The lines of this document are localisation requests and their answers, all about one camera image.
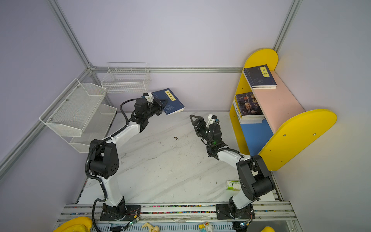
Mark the small green white box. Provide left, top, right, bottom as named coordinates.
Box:
left=227, top=180, right=241, bottom=191

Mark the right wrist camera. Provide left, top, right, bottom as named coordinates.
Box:
left=206, top=114, right=219, bottom=127

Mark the white wire basket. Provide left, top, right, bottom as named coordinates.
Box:
left=101, top=62, right=151, bottom=94

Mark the white book black lettering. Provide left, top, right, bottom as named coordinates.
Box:
left=233, top=99, right=263, bottom=124

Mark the purple old man book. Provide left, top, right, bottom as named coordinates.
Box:
left=235, top=92, right=263, bottom=117

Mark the yellow pink blue bookshelf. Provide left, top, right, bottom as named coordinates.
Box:
left=229, top=48, right=337, bottom=171

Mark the dark blue barcode book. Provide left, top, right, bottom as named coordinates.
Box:
left=152, top=88, right=185, bottom=116

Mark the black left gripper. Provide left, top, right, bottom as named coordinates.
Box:
left=144, top=98, right=168, bottom=119

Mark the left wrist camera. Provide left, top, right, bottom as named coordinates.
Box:
left=142, top=92, right=154, bottom=103

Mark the yellow plastic toy left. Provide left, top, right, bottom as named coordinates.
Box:
left=54, top=217, right=93, bottom=232

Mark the dark blue book yellow label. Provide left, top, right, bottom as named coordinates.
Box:
left=252, top=85, right=277, bottom=90

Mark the yellow object bottom right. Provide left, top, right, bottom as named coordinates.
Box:
left=260, top=226, right=275, bottom=232

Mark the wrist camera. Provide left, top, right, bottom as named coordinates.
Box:
left=142, top=92, right=154, bottom=103
left=206, top=114, right=219, bottom=127

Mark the black cover book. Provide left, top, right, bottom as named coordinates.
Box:
left=241, top=115, right=265, bottom=120

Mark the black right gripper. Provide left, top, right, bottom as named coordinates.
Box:
left=189, top=116, right=214, bottom=147

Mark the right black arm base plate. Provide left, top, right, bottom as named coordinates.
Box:
left=215, top=204, right=256, bottom=220

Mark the lower white perforated shelf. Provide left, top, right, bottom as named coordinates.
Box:
left=69, top=104, right=117, bottom=153

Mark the beige toy figure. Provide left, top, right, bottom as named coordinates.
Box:
left=142, top=223, right=160, bottom=232

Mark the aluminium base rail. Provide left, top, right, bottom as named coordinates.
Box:
left=55, top=201, right=302, bottom=232

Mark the black corrugated cable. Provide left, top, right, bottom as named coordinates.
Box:
left=84, top=98, right=140, bottom=232

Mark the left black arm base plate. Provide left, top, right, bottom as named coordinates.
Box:
left=100, top=204, right=142, bottom=221

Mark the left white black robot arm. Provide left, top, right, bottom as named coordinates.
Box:
left=85, top=94, right=169, bottom=211

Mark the white perforated metal shelf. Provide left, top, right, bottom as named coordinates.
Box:
left=39, top=79, right=106, bottom=137

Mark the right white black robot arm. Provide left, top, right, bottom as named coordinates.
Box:
left=189, top=114, right=275, bottom=214

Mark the yellow white toy figure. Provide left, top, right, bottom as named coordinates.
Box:
left=198, top=222, right=214, bottom=232

